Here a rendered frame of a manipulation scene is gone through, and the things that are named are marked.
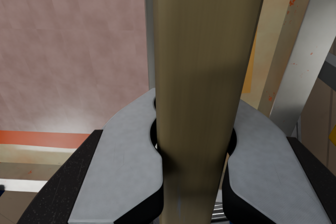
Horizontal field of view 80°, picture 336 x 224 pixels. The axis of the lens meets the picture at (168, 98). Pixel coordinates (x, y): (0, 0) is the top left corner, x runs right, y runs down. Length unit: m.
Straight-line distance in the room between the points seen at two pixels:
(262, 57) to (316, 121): 1.57
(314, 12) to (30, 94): 0.37
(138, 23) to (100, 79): 0.10
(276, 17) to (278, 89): 0.08
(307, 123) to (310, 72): 1.54
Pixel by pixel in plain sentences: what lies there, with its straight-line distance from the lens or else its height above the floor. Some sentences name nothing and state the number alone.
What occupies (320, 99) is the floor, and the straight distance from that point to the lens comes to 1.71.
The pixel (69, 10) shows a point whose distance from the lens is 0.28.
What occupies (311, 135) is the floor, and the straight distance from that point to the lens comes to 1.91.
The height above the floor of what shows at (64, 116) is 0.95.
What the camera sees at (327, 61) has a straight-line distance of 0.54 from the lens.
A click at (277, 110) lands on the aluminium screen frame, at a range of 0.28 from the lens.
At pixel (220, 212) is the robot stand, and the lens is 0.53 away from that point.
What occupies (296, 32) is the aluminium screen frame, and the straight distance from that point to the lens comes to 0.25.
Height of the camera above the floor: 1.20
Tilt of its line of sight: 57 degrees down
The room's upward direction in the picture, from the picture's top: 174 degrees counter-clockwise
